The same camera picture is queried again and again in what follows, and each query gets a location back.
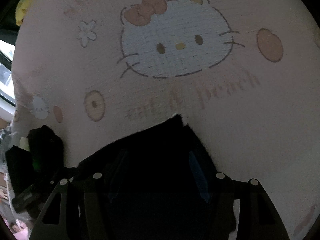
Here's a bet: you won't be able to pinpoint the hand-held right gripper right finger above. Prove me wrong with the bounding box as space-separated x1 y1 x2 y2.
188 150 292 240

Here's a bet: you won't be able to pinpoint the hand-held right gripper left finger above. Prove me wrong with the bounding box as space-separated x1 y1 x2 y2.
29 150 130 240

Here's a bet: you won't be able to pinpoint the black shorts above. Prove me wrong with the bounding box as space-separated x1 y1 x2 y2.
64 114 238 240

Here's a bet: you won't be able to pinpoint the grey white cloth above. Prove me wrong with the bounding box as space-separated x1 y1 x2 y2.
0 122 15 150

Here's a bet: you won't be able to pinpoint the pink cat print blanket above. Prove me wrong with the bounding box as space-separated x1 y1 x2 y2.
10 0 320 240

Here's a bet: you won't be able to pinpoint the window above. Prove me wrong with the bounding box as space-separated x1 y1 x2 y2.
0 39 15 103

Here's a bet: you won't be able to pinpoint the yellow plush toy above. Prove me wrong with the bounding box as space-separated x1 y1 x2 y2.
15 0 43 27

